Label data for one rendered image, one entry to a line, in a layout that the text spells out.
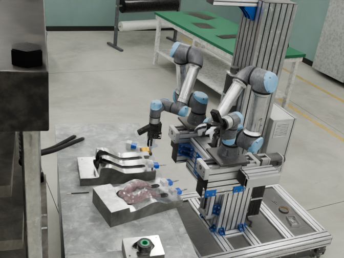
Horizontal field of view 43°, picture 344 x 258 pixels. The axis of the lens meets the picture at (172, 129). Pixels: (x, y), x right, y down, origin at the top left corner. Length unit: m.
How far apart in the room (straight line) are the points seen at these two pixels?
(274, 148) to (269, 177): 0.34
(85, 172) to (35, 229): 1.29
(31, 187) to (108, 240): 1.01
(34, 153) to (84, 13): 7.86
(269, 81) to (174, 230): 1.03
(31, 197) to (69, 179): 1.38
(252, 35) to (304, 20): 6.45
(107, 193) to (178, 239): 0.51
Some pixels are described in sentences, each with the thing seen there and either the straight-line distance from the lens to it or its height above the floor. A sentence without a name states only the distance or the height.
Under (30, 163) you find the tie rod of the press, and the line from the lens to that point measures 1.52.
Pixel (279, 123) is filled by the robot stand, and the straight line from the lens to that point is 3.17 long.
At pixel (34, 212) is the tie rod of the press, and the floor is 1.46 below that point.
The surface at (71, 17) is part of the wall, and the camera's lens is 9.21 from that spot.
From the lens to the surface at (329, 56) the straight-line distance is 8.40.
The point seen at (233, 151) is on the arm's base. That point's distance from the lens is 2.88.
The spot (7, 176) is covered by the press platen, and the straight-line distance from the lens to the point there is 1.69.
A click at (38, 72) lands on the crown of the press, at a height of 2.00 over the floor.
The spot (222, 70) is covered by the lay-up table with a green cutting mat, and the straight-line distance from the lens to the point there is 7.02.
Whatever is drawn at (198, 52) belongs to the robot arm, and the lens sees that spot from 2.96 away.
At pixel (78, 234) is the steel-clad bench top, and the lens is 2.54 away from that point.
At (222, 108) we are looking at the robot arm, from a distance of 2.61.
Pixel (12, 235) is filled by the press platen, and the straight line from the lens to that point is 1.81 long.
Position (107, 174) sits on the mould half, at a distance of 2.87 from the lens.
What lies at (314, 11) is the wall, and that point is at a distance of 9.14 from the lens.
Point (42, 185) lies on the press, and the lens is 2.95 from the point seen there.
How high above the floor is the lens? 2.47
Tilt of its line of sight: 27 degrees down
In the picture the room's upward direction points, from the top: 8 degrees clockwise
